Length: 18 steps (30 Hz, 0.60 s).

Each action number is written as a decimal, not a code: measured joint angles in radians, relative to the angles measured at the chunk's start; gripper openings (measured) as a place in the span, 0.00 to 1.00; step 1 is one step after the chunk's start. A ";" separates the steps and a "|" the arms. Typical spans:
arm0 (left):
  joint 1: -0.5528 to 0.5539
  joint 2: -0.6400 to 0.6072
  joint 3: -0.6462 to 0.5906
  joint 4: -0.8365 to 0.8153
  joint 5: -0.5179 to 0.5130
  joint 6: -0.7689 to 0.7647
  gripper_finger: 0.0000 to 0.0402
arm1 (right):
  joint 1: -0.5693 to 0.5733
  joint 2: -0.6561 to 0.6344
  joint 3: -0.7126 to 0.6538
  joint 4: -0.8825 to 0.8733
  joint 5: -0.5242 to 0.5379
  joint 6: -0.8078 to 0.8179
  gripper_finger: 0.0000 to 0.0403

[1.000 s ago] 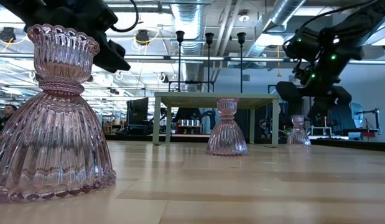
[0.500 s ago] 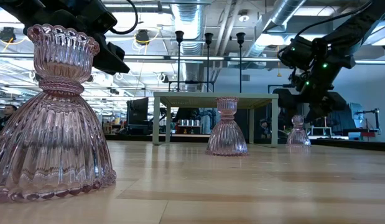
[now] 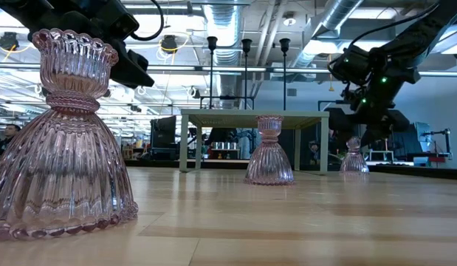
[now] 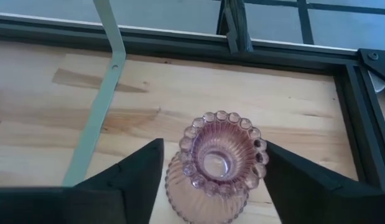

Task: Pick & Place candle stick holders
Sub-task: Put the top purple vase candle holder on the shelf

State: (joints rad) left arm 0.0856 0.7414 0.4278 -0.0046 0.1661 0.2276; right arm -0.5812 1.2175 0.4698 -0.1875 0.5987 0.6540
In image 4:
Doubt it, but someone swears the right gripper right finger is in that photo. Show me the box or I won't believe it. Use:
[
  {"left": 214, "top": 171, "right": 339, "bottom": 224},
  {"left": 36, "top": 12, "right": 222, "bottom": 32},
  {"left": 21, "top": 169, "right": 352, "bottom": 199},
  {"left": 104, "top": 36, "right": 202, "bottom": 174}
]
[{"left": 262, "top": 140, "right": 385, "bottom": 224}]

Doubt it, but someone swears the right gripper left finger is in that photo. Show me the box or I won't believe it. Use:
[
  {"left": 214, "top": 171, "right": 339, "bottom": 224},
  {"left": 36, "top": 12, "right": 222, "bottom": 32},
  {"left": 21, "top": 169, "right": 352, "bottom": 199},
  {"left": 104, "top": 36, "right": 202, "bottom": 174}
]
[{"left": 0, "top": 138, "right": 165, "bottom": 224}]

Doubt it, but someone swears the black aluminium table frame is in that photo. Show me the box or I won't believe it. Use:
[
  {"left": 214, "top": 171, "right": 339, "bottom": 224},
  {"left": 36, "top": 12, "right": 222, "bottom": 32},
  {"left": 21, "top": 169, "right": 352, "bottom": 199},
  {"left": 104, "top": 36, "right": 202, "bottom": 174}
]
[{"left": 0, "top": 0, "right": 385, "bottom": 192}]

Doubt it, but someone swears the pink ribbed glass candle holder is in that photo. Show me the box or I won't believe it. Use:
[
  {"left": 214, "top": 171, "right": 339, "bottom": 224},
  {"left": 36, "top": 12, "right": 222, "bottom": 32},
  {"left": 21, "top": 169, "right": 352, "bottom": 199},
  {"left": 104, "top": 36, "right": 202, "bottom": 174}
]
[{"left": 164, "top": 110, "right": 269, "bottom": 224}]

